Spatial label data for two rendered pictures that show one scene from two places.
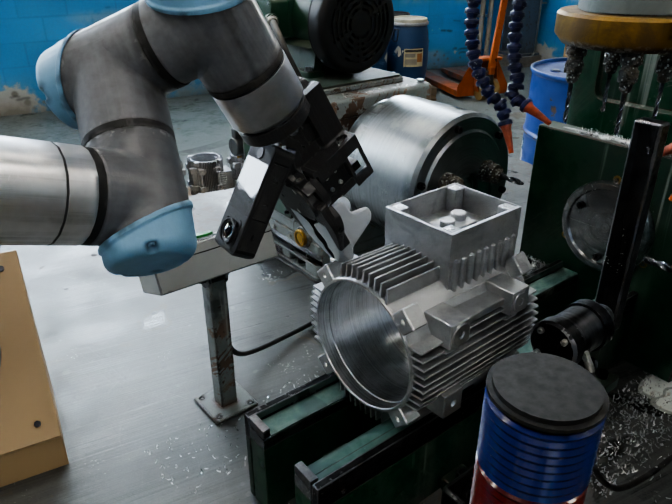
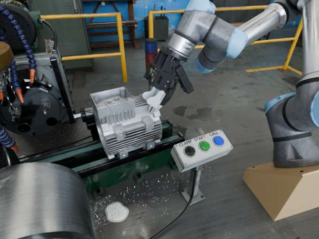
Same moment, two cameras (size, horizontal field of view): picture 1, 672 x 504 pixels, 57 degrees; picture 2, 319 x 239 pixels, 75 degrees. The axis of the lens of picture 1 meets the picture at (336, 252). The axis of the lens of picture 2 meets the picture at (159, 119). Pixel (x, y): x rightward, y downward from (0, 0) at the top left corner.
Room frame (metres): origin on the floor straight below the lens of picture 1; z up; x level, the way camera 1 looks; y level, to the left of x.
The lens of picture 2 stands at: (1.19, 0.15, 1.48)
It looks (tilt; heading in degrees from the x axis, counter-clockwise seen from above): 36 degrees down; 193
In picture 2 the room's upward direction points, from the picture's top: straight up
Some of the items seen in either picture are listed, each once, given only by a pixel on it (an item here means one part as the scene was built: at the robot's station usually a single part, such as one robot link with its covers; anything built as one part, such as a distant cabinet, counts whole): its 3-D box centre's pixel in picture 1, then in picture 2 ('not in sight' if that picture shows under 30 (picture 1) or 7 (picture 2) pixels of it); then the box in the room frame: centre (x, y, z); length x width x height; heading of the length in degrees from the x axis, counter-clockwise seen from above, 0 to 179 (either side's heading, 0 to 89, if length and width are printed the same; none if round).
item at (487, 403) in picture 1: (538, 429); (151, 46); (0.25, -0.11, 1.19); 0.06 x 0.06 x 0.04
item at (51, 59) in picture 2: (625, 231); (64, 93); (0.63, -0.33, 1.12); 0.04 x 0.03 x 0.26; 128
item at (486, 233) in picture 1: (451, 234); (113, 105); (0.66, -0.13, 1.11); 0.12 x 0.11 x 0.07; 130
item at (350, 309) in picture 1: (422, 314); (127, 124); (0.63, -0.10, 1.01); 0.20 x 0.19 x 0.19; 130
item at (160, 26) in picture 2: not in sight; (156, 22); (-3.99, -1.10, 0.41); 0.52 x 0.47 x 0.82; 118
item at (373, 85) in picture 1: (325, 159); not in sight; (1.29, 0.02, 0.99); 0.35 x 0.31 x 0.37; 38
